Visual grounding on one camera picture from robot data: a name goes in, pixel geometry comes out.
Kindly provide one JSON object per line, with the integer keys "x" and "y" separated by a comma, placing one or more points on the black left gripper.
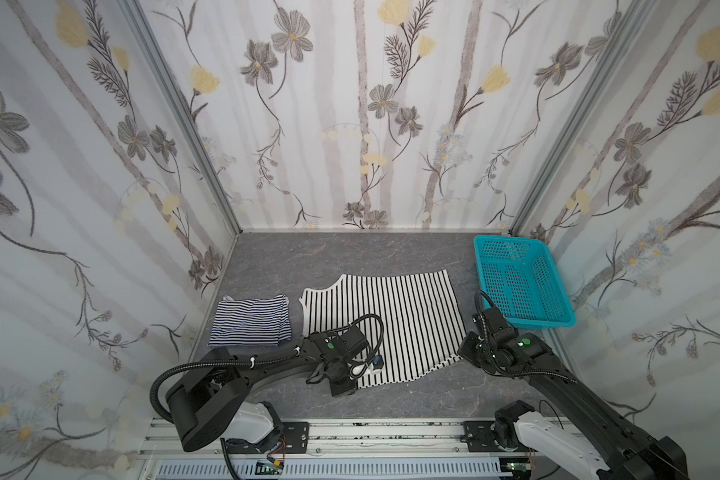
{"x": 342, "y": 374}

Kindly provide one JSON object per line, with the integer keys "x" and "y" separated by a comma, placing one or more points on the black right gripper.
{"x": 472, "y": 349}

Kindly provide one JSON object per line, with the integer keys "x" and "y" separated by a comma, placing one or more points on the black white striped tank top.
{"x": 419, "y": 319}

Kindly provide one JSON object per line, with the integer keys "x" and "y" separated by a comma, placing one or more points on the blue white striped tank top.
{"x": 251, "y": 322}

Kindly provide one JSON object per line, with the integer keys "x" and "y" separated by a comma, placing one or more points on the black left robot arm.
{"x": 206, "y": 400}

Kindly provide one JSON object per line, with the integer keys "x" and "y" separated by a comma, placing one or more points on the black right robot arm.
{"x": 608, "y": 446}

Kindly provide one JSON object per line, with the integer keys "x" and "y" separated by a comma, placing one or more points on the teal plastic basket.
{"x": 521, "y": 278}

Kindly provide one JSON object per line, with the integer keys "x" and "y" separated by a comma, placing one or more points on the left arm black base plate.
{"x": 288, "y": 438}

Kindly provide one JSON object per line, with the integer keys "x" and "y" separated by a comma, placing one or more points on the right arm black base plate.
{"x": 479, "y": 436}

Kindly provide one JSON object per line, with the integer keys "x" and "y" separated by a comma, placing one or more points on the aluminium mounting rail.
{"x": 333, "y": 438}

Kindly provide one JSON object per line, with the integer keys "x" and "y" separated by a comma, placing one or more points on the white slotted cable duct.
{"x": 347, "y": 468}

